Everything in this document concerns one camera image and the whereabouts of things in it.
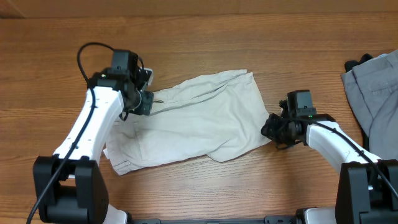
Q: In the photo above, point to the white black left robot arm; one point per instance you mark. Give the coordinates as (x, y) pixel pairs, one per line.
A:
(69, 185)

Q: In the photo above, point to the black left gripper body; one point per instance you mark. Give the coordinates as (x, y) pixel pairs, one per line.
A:
(141, 102)

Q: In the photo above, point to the grey shorts pile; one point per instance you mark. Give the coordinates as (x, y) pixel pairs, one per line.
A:
(371, 91)

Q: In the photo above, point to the beige cargo shorts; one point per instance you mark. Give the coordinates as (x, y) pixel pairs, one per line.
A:
(219, 115)

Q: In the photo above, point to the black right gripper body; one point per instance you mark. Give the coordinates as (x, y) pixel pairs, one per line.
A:
(280, 132)

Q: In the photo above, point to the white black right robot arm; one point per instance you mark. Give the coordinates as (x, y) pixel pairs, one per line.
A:
(367, 187)

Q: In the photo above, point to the black garment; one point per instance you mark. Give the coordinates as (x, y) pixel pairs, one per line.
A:
(352, 63)

